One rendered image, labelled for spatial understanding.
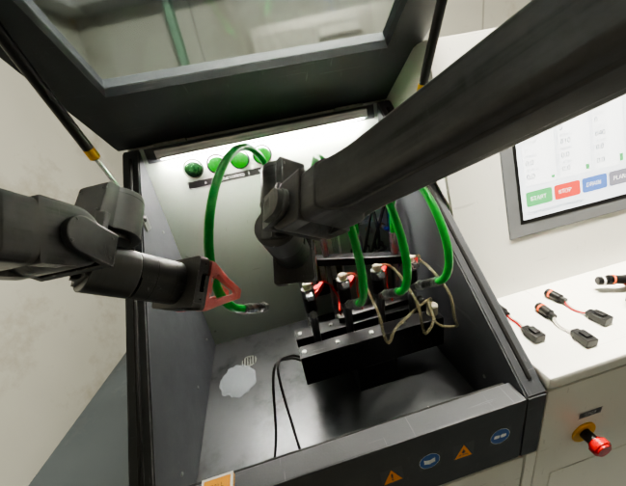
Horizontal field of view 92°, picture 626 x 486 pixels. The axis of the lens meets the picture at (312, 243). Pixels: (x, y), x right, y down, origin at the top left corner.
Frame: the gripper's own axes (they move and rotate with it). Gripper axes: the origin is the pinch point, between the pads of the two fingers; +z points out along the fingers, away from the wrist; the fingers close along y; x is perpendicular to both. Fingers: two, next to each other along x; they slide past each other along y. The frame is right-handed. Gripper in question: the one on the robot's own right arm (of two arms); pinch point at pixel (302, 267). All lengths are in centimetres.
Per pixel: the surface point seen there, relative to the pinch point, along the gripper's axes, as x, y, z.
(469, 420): -24.9, -28.3, 6.9
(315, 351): 1.1, -14.7, 16.1
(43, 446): 168, -47, 115
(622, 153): -76, 22, 15
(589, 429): -50, -34, 21
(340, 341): -4.4, -13.1, 17.5
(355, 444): -5.6, -30.0, 4.8
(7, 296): 171, 30, 80
